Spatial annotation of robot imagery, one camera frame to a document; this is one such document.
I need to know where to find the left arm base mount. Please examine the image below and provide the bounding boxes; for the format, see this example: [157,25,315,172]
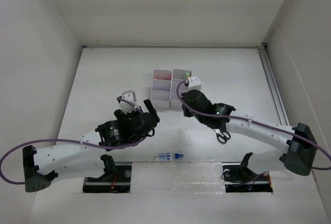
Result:
[82,155,132,193]

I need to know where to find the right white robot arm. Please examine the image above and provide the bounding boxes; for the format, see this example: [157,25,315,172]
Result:
[180,89,317,180]

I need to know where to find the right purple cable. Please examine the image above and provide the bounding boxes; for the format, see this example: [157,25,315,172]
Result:
[175,79,331,171]

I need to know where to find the blue capped glue bottle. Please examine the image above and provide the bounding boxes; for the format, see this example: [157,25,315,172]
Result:
[155,153,184,161]

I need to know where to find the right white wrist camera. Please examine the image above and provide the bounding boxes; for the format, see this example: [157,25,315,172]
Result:
[184,76,202,91]

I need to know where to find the black handled scissors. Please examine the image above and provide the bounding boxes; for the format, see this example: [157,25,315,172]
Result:
[213,129,231,144]

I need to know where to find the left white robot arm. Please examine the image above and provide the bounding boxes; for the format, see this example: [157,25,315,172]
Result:
[22,98,160,192]

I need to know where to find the green capped correction tape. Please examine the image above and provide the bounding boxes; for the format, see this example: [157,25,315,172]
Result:
[183,72,191,79]

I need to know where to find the aluminium rail right side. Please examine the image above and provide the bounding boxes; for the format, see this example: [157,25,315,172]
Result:
[257,43,289,125]

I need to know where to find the right white compartment organizer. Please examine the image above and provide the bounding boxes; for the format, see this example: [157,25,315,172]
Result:
[170,69,192,108]

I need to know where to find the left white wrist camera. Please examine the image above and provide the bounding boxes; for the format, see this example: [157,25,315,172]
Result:
[117,90,138,114]

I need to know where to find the white compartment organizer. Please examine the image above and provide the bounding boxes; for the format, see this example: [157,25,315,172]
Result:
[170,69,192,108]
[151,69,172,109]

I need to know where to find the left white compartment organizer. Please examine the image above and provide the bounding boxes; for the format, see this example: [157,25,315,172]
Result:
[151,69,172,109]

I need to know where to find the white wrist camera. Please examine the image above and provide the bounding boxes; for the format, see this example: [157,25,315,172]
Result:
[184,76,202,91]
[117,90,138,114]

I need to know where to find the red highlighter pen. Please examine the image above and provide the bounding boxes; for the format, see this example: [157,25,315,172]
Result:
[153,73,172,81]

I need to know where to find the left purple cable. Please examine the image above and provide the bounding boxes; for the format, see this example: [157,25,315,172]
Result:
[0,98,156,185]

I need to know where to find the purple cable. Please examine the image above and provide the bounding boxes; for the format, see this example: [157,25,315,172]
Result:
[175,79,331,171]
[0,98,156,185]

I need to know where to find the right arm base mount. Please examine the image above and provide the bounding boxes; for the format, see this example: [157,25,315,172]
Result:
[221,153,273,193]

